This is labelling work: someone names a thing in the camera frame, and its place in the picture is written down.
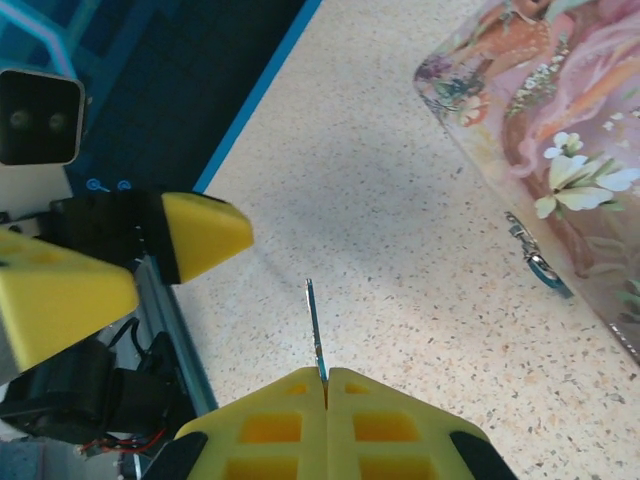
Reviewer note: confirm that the floral printed tin box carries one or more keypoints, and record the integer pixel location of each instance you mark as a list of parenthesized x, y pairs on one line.
[(555, 100)]

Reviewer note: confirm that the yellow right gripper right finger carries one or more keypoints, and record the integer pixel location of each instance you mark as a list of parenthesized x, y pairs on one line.
[(390, 430)]

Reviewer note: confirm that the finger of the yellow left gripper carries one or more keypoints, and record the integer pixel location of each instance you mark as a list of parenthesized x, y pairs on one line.
[(55, 300), (205, 235)]

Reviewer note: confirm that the aluminium front rail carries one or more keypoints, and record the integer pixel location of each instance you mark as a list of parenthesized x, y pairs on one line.
[(175, 340)]

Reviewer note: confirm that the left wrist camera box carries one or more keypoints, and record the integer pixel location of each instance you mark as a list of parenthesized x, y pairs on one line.
[(37, 117)]

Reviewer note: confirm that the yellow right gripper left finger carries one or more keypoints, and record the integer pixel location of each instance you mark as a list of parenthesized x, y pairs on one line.
[(270, 430)]

